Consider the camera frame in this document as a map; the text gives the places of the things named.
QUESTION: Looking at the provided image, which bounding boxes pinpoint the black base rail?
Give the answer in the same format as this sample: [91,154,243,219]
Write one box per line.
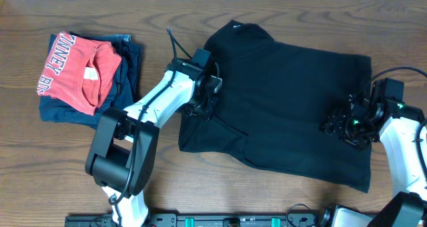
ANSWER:
[64,214,318,227]

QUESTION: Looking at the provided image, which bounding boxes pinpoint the black t-shirt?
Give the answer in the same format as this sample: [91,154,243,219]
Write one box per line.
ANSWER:
[178,21,372,192]

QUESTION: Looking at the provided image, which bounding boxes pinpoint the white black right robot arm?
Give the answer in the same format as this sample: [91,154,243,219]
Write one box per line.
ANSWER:
[318,97,426,227]

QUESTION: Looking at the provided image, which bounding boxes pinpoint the black base cable loop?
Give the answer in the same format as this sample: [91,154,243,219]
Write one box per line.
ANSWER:
[286,202,321,226]

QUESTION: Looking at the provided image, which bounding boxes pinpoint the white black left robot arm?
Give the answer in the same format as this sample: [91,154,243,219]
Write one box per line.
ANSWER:
[85,63,222,226]

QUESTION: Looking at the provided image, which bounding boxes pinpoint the folded blue jeans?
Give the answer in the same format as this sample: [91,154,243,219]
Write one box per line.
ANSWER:
[96,34,131,42]

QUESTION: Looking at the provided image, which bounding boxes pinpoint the red folded t-shirt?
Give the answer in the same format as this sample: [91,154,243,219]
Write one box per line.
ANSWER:
[37,32,122,116]

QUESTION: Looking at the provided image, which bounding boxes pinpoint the navy folded garment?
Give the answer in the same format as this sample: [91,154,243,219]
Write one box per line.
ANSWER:
[39,36,143,129]

